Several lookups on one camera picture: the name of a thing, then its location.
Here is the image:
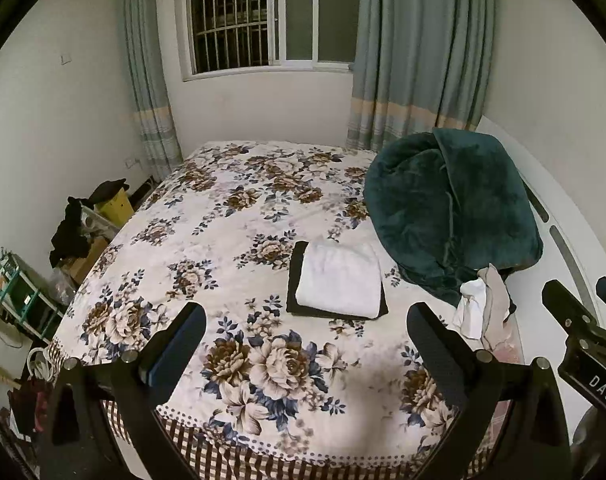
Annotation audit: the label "white and grey small clothes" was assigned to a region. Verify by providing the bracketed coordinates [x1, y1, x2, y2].
[448, 264, 512, 351]

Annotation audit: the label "folded black garment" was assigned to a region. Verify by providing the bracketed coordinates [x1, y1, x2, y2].
[285, 239, 390, 322]

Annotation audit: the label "teal curtain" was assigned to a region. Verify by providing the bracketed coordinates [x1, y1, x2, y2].
[118, 0, 183, 182]
[346, 0, 495, 152]

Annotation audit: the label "right teal curtain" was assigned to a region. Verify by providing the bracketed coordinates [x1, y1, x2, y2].
[346, 0, 495, 152]

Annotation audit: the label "floral bed sheet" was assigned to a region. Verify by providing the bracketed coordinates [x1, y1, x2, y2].
[47, 142, 454, 479]

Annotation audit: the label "yellow box with black cloth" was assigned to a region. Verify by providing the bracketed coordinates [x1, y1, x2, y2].
[87, 179, 134, 228]

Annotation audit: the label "left teal curtain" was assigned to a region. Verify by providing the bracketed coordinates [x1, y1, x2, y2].
[118, 0, 183, 182]

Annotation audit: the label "barred window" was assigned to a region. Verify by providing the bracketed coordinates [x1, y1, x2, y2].
[174, 0, 359, 80]

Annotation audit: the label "white knit sweater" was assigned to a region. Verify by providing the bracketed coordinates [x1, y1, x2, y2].
[294, 239, 383, 320]

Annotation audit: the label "dark green plush blanket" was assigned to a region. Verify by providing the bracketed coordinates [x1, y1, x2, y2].
[364, 129, 544, 306]

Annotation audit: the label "green storage rack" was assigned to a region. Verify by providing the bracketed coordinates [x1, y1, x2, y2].
[0, 250, 66, 344]

